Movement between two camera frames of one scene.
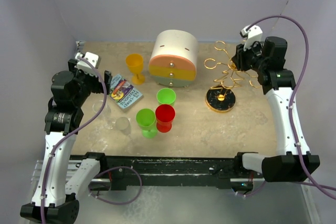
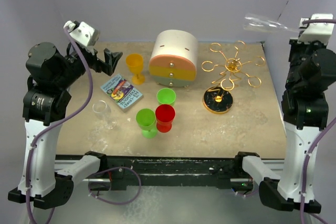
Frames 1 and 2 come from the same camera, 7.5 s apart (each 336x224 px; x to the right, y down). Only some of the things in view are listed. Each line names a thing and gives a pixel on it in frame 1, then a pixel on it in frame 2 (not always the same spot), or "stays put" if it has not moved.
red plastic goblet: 165,115 stays put
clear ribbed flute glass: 123,124 → 259,22
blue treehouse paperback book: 123,92 stays put
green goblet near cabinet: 166,96 stays put
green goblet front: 146,119 stays put
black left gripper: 97,85 → 98,65
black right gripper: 239,57 → 294,44
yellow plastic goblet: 135,62 stays put
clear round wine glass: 105,113 stays put
